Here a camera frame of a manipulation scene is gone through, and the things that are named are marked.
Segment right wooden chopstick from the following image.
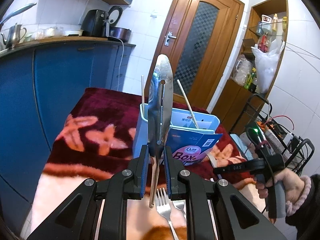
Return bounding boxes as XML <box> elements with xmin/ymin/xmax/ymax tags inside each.
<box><xmin>176</xmin><ymin>79</ymin><xmax>199</xmax><ymax>129</ymax></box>

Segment wooden chopstick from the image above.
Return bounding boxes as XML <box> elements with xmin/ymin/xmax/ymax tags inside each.
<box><xmin>141</xmin><ymin>75</ymin><xmax>145</xmax><ymax>107</ymax></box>
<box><xmin>176</xmin><ymin>79</ymin><xmax>199</xmax><ymax>129</ymax></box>

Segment red floral blanket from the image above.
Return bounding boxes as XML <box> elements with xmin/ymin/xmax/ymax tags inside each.
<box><xmin>21</xmin><ymin>88</ymin><xmax>265</xmax><ymax>239</ymax></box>

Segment blue printed cardboard box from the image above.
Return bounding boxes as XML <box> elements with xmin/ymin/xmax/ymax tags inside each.
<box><xmin>166</xmin><ymin>127</ymin><xmax>222</xmax><ymax>166</ymax></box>

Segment blue lower kitchen cabinets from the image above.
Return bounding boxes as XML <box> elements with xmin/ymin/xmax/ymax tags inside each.
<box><xmin>1</xmin><ymin>41</ymin><xmax>133</xmax><ymax>234</ymax></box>

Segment left wooden chopstick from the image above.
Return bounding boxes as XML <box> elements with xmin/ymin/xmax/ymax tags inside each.
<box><xmin>141</xmin><ymin>75</ymin><xmax>145</xmax><ymax>107</ymax></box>

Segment silver fork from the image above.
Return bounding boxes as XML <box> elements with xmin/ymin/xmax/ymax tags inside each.
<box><xmin>155</xmin><ymin>188</ymin><xmax>187</xmax><ymax>240</ymax></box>

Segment white plastic bag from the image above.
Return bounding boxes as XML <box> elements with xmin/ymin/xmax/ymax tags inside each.
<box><xmin>251</xmin><ymin>40</ymin><xmax>285</xmax><ymax>94</ymax></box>

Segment rice cooker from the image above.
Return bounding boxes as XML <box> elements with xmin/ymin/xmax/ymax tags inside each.
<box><xmin>107</xmin><ymin>5</ymin><xmax>132</xmax><ymax>43</ymax></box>

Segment steel kettle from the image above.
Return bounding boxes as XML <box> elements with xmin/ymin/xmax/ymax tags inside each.
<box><xmin>1</xmin><ymin>23</ymin><xmax>27</xmax><ymax>49</ymax></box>

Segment white power cable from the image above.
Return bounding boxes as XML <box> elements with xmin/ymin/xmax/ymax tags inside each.
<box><xmin>109</xmin><ymin>35</ymin><xmax>125</xmax><ymax>91</ymax></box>

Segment black air fryer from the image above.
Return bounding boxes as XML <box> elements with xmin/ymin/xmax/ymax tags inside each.
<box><xmin>81</xmin><ymin>9</ymin><xmax>107</xmax><ymax>37</ymax></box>

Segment right hand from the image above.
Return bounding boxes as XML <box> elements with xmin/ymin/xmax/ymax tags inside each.
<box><xmin>253</xmin><ymin>167</ymin><xmax>307</xmax><ymax>224</ymax></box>

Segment black wire cart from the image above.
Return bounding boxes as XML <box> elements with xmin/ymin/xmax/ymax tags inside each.
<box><xmin>230</xmin><ymin>94</ymin><xmax>315</xmax><ymax>176</ymax></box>

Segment wooden door with glass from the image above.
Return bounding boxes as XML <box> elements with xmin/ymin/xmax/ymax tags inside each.
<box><xmin>153</xmin><ymin>0</ymin><xmax>245</xmax><ymax>109</ymax></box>

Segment wooden shelf niche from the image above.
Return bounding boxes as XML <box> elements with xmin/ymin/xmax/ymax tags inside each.
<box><xmin>213</xmin><ymin>0</ymin><xmax>289</xmax><ymax>134</ymax></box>

